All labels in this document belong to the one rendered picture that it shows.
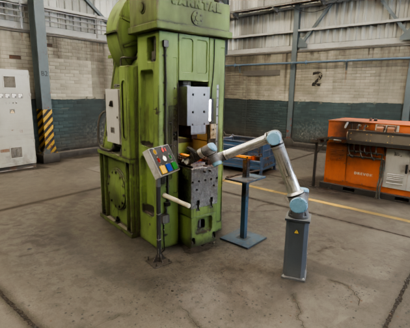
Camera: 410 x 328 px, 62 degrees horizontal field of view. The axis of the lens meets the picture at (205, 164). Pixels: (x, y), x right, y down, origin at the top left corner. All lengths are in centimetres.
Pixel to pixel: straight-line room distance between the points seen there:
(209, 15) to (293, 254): 256
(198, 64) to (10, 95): 514
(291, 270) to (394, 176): 341
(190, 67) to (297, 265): 226
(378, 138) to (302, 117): 528
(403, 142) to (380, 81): 456
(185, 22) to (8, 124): 532
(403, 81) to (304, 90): 268
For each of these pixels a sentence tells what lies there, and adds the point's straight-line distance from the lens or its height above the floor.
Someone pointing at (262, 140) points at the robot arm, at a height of 129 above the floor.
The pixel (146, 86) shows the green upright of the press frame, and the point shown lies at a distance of 384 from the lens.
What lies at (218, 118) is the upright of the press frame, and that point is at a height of 142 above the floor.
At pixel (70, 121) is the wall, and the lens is 947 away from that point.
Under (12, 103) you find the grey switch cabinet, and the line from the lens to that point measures 819.
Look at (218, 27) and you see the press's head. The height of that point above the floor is 241.
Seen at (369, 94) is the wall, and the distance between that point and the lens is 1058.
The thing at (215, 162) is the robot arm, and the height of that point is 109.
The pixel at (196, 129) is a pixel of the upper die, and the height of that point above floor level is 133.
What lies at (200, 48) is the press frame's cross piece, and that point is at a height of 217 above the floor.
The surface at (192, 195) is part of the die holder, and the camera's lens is 370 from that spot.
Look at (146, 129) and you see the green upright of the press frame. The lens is 386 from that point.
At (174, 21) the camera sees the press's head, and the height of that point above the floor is 239.
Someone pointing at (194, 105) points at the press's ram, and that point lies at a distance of 362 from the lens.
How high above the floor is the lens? 172
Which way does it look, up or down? 12 degrees down
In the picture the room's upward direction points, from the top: 1 degrees clockwise
